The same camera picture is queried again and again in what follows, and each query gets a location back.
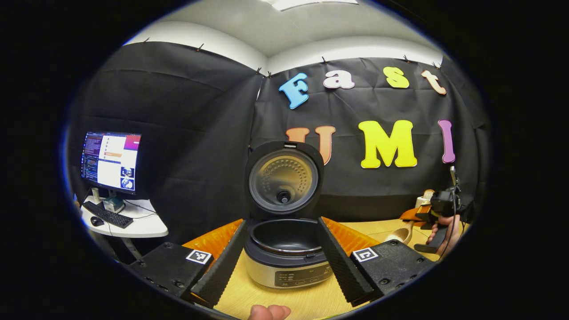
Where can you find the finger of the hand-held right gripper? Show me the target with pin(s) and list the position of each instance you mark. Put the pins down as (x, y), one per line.
(415, 214)

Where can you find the black backdrop cloth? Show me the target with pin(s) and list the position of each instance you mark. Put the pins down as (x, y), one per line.
(200, 155)

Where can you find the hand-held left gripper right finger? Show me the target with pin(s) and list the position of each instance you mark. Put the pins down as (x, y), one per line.
(340, 266)

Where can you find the silver black rice cooker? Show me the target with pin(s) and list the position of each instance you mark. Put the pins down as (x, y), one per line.
(284, 240)

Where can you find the white side table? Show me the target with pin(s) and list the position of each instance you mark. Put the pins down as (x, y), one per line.
(146, 226)

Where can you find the white toaster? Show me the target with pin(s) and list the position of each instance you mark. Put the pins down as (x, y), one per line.
(424, 199)

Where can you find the black computer mouse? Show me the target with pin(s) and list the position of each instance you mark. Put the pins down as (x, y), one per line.
(97, 221)

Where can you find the small teal box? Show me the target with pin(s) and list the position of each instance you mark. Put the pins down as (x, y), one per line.
(114, 204)

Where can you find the computer monitor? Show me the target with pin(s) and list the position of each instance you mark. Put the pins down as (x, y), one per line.
(111, 160)

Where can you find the wooden spoon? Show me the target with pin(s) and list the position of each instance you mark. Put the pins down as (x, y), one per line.
(400, 235)

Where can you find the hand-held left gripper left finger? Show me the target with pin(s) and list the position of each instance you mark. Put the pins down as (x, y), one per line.
(222, 266)

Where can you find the ceiling light panel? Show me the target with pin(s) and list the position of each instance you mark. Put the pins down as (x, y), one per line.
(311, 3)

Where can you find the black keyboard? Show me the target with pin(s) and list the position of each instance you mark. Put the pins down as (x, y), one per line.
(106, 214)

